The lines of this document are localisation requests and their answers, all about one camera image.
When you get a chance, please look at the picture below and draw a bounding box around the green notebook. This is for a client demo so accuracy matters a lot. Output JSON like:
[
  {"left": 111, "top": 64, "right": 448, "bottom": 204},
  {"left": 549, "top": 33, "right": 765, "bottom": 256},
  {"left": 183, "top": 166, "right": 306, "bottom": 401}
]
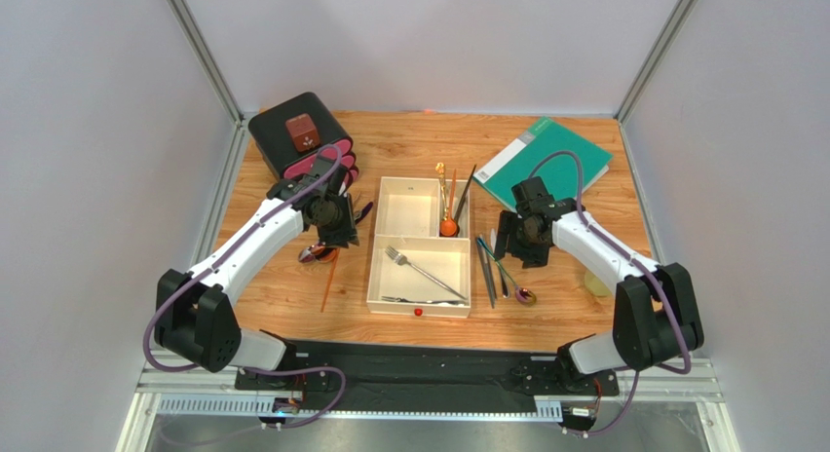
[{"left": 473, "top": 117, "right": 613, "bottom": 211}]

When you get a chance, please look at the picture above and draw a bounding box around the iridescent rainbow spoon left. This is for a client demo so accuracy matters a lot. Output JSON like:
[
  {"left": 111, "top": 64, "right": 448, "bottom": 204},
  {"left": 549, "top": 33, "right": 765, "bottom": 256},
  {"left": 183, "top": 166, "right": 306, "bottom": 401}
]
[{"left": 312, "top": 245, "right": 339, "bottom": 262}]

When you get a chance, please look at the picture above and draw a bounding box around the yellow-green mug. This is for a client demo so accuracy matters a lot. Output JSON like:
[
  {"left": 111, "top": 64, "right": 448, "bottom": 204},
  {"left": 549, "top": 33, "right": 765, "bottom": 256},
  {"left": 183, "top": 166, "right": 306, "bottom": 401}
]
[{"left": 584, "top": 270, "right": 613, "bottom": 298}]

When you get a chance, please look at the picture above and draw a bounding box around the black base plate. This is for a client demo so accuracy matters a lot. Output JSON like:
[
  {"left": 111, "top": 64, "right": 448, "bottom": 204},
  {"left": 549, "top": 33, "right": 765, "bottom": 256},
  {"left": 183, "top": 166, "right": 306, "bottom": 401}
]
[{"left": 233, "top": 340, "right": 620, "bottom": 414}]

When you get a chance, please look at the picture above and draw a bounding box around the black spoon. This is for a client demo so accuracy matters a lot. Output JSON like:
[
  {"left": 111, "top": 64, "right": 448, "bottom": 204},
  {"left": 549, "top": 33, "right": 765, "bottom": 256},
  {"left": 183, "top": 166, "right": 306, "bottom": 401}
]
[{"left": 452, "top": 165, "right": 476, "bottom": 223}]

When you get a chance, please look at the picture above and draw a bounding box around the brown cube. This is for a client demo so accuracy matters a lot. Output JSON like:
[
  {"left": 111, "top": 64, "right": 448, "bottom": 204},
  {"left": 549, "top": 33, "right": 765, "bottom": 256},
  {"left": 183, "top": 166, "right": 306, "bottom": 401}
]
[{"left": 284, "top": 113, "right": 321, "bottom": 153}]

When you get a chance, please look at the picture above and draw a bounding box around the silver fork front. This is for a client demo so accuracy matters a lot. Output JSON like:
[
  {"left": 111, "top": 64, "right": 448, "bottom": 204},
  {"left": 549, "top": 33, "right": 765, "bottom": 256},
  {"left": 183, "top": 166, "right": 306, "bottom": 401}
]
[{"left": 380, "top": 296, "right": 468, "bottom": 306}]

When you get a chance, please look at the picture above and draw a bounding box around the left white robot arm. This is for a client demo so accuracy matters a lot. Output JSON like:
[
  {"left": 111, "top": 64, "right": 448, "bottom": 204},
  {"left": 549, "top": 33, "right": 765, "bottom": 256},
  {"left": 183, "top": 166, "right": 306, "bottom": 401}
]
[{"left": 142, "top": 146, "right": 359, "bottom": 372}]

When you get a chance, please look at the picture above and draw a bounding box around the black pink drawer box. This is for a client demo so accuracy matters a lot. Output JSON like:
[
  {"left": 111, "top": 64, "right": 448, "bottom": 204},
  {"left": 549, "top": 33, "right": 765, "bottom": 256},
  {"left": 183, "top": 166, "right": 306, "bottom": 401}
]
[{"left": 248, "top": 92, "right": 359, "bottom": 188}]

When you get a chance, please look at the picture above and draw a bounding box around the iridescent long spoon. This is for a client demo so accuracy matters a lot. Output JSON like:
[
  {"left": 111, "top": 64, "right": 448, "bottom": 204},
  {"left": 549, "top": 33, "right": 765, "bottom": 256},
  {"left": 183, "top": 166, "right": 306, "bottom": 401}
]
[{"left": 476, "top": 235, "right": 537, "bottom": 307}]

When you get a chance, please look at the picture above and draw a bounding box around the silver table knife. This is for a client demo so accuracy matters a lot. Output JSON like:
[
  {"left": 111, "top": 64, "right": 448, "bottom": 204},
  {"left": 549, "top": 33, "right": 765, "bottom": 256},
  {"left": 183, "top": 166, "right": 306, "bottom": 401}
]
[{"left": 489, "top": 228, "right": 510, "bottom": 299}]

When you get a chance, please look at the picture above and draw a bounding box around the silver fork diagonal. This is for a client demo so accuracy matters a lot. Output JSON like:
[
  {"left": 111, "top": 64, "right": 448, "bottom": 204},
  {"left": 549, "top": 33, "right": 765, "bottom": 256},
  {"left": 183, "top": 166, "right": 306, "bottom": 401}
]
[{"left": 385, "top": 246, "right": 468, "bottom": 301}]

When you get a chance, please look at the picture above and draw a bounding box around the gold ornate spoon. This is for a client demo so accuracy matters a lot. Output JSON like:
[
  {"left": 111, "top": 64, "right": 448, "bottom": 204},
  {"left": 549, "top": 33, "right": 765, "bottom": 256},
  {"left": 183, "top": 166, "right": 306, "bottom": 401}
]
[{"left": 434, "top": 163, "right": 449, "bottom": 222}]

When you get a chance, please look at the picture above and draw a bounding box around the aluminium frame rail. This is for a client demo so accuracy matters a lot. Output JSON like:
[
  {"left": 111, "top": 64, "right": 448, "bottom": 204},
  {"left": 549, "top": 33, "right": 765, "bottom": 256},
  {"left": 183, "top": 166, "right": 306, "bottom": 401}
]
[{"left": 117, "top": 340, "right": 739, "bottom": 451}]

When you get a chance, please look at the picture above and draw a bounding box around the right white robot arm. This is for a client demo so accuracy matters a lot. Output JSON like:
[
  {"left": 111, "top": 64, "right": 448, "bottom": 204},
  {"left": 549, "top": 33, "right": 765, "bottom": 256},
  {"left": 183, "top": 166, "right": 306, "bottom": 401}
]
[{"left": 495, "top": 177, "right": 704, "bottom": 381}]

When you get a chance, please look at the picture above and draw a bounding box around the blue serrated knife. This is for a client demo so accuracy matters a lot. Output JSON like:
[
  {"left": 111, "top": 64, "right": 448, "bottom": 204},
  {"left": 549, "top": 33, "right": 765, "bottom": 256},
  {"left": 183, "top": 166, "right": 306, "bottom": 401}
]
[{"left": 354, "top": 202, "right": 374, "bottom": 224}]

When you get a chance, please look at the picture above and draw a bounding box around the white divided utensil tray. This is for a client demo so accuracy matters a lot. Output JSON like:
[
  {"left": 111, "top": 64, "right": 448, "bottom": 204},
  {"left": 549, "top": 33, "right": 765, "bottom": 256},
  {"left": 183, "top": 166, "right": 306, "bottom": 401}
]
[{"left": 366, "top": 176, "right": 472, "bottom": 319}]

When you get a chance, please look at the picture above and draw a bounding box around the blue-grey chopstick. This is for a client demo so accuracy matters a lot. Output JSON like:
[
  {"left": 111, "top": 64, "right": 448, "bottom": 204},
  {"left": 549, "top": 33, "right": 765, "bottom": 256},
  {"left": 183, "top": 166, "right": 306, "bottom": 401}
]
[{"left": 475, "top": 237, "right": 496, "bottom": 309}]

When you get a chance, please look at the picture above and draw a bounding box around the orange chopstick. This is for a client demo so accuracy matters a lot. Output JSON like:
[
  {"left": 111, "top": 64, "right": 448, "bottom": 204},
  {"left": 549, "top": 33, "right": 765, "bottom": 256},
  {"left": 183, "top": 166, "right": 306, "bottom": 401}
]
[{"left": 321, "top": 249, "right": 340, "bottom": 313}]

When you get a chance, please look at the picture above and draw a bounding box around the orange spoon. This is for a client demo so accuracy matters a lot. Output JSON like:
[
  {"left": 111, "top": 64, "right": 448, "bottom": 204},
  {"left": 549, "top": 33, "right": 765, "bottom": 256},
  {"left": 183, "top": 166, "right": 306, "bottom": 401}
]
[{"left": 439, "top": 169, "right": 460, "bottom": 238}]

